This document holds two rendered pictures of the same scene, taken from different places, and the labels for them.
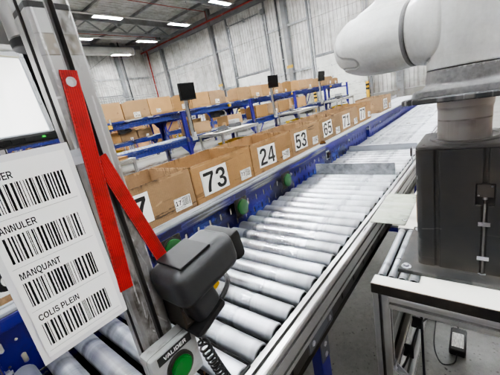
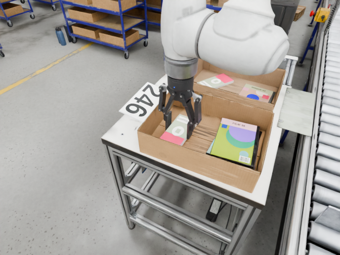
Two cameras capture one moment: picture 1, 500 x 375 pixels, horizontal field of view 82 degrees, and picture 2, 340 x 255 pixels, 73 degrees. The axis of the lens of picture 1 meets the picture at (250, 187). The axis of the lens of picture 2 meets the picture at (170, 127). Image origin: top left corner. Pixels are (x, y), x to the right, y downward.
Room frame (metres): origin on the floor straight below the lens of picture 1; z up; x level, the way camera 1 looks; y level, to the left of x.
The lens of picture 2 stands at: (1.65, -1.24, 1.35)
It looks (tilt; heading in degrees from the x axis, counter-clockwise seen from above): 43 degrees down; 167
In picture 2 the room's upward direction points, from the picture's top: straight up
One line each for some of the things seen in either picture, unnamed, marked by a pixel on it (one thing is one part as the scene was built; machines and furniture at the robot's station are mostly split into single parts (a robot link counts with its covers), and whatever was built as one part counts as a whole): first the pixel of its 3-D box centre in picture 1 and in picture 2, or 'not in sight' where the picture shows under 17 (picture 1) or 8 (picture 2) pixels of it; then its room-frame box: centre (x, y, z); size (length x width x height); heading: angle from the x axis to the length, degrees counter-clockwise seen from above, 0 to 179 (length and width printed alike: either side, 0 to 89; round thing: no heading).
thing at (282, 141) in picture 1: (253, 153); not in sight; (1.68, -0.06, 0.96); 0.39 x 0.29 x 0.17; 139
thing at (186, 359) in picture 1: (179, 364); not in sight; (0.30, 0.13, 0.95); 0.03 x 0.02 x 0.03; 139
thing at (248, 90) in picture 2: not in sight; (254, 99); (0.96, -0.70, 0.76); 0.19 x 0.14 x 0.02; 136
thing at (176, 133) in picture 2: not in sight; (178, 132); (1.11, -1.08, 0.80); 0.16 x 0.07 x 0.02; 137
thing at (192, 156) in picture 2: not in sight; (207, 131); (1.13, -0.98, 0.80); 0.38 x 0.28 x 0.10; 52
